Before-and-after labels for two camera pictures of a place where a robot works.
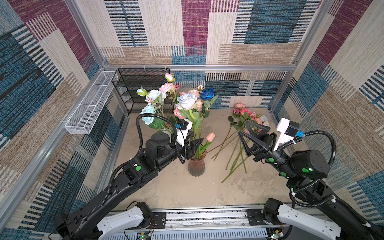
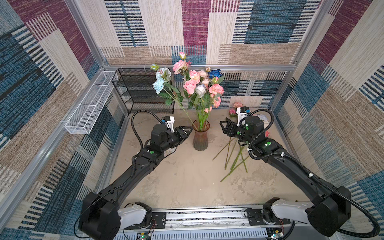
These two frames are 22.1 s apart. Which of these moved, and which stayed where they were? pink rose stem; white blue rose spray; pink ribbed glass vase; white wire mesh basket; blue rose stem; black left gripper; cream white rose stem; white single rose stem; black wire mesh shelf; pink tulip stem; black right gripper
Moved: pink rose stem; white single rose stem; cream white rose stem; black left gripper; pink ribbed glass vase; black right gripper; blue rose stem; pink tulip stem; white blue rose spray
Stayed: black wire mesh shelf; white wire mesh basket
